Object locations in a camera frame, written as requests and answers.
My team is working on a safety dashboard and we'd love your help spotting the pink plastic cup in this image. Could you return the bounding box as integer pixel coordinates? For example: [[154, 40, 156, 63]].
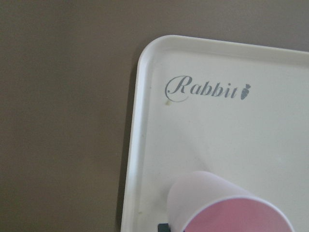
[[167, 171, 294, 232]]

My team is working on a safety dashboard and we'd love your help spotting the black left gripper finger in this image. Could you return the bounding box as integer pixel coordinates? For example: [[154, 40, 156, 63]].
[[157, 223, 170, 232]]

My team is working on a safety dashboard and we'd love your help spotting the cream rabbit tray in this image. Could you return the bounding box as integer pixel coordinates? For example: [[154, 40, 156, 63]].
[[121, 35, 309, 232]]

